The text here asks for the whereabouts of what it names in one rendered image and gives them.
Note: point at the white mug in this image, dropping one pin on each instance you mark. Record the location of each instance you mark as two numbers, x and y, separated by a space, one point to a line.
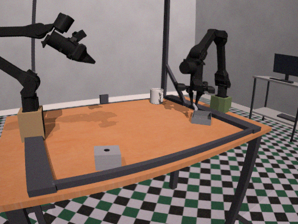
155 96

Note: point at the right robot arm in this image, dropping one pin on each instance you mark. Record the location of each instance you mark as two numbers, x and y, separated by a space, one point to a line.
28 79

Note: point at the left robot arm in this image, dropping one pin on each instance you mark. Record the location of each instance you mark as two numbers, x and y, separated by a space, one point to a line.
198 54

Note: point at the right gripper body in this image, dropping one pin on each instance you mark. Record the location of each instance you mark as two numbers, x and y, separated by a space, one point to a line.
67 48

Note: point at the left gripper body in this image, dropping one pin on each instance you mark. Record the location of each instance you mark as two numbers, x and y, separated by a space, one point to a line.
182 87

